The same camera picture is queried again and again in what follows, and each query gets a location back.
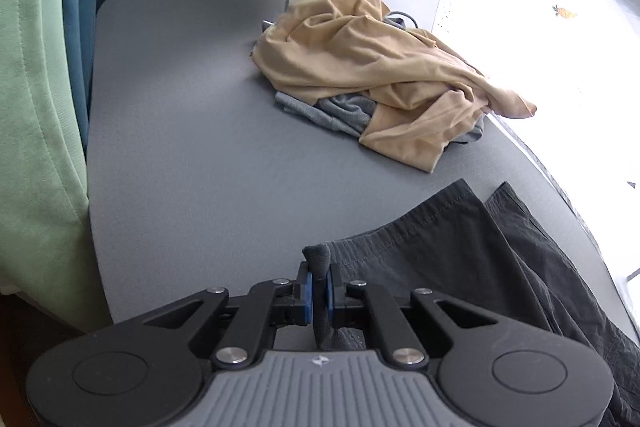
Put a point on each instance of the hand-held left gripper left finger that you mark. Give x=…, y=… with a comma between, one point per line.
x=307, y=299

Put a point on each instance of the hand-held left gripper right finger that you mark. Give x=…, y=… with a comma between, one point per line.
x=328, y=299

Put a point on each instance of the black pants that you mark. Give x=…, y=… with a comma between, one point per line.
x=450, y=252

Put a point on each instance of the grey garment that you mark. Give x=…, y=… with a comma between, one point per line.
x=345, y=112

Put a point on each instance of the tan shirt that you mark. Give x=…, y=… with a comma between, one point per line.
x=360, y=57

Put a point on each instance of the light green cloth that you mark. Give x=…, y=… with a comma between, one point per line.
x=35, y=107

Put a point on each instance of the white carrot-printed sheet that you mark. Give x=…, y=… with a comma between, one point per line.
x=560, y=32

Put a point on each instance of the teal cloth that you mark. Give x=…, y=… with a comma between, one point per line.
x=80, y=7

